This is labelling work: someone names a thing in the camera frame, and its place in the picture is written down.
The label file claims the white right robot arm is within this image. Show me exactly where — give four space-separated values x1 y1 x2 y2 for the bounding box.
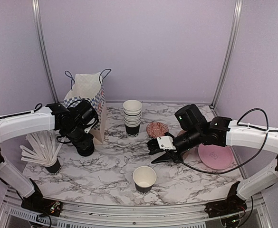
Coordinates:
147 104 278 213

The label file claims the bundle of white straws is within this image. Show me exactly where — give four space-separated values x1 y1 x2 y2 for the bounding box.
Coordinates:
20 131 63 167

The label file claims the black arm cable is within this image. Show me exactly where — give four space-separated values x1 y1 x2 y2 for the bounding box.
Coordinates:
174 108 278 175
0 103 44 119

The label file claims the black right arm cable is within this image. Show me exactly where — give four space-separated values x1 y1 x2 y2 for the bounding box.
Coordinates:
174 108 278 175

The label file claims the black paper coffee cup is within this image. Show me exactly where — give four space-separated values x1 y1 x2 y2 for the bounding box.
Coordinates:
133 166 157 193

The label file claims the left aluminium frame post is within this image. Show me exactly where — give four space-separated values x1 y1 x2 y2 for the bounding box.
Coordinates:
32 0 59 103

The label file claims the checkered paper takeout bag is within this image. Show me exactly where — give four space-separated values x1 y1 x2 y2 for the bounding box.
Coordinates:
63 68 112 144

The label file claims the right aluminium frame post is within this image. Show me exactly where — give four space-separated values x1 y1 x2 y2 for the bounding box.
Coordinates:
211 0 243 109

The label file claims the red patterned ceramic bowl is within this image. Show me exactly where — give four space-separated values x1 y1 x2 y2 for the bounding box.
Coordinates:
146 122 169 138

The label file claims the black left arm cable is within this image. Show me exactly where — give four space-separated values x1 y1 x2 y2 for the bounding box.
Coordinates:
0 103 44 119

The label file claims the black cup holding straws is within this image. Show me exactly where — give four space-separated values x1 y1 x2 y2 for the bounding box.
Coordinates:
44 157 61 175

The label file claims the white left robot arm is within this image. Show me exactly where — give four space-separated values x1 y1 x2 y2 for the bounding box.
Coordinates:
0 100 99 211

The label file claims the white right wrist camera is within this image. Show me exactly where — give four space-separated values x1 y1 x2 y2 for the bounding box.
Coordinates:
156 136 176 150

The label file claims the aluminium frame post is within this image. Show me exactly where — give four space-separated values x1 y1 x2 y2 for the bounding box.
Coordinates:
32 0 59 103
211 0 243 109

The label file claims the pink round plate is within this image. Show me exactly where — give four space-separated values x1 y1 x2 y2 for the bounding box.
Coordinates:
198 144 233 170

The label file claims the stack of paper cups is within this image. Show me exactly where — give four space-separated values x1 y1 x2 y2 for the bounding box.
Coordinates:
123 100 143 137

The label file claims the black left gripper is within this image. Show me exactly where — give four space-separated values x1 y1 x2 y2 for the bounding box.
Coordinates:
63 123 94 150

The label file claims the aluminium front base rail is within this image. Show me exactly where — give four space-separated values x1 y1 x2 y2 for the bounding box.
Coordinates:
0 189 273 228

